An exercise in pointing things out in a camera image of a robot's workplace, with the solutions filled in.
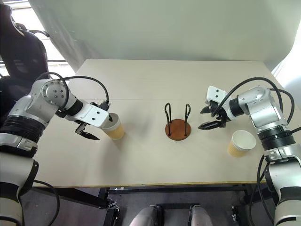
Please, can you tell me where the black metal table frame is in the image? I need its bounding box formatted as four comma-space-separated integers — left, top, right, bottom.
32, 181, 268, 226

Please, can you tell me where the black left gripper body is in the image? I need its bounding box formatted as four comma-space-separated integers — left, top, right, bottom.
74, 120, 89, 136

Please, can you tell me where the black office chair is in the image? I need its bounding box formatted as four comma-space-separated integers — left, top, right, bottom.
0, 4, 49, 101

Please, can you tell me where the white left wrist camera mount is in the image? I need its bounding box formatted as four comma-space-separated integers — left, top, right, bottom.
79, 102, 110, 129

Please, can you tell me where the grey rounded shape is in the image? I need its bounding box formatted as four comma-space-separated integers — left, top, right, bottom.
129, 204, 165, 226
190, 204, 214, 226

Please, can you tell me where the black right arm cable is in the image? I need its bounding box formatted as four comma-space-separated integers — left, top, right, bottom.
211, 77, 296, 125

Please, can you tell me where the yellow paper cup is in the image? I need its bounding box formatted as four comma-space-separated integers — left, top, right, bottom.
226, 129, 257, 158
101, 113, 125, 141

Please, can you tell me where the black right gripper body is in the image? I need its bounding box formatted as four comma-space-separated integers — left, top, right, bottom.
209, 100, 230, 129

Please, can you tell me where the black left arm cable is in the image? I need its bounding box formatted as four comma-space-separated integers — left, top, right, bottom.
35, 72, 110, 111

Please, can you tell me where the white backdrop cloth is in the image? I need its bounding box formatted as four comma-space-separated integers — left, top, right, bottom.
27, 0, 301, 74

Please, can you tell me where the black right shoulder cable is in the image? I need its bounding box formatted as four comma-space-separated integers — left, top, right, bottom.
249, 154, 270, 226

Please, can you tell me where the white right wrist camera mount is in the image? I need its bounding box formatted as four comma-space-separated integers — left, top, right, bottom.
204, 85, 228, 105

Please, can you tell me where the black left shoulder cable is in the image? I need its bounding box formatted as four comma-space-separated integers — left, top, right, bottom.
32, 179, 61, 226

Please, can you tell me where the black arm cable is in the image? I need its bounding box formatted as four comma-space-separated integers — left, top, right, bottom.
35, 72, 110, 111
211, 77, 296, 125

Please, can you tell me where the black shoulder cable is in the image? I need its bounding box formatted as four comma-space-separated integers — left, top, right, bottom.
249, 154, 270, 226
32, 179, 61, 226

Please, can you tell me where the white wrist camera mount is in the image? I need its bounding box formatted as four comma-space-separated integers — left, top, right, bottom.
79, 102, 110, 129
204, 85, 228, 105

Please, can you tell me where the wire cup holder wooden base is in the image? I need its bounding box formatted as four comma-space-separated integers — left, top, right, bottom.
164, 102, 192, 142

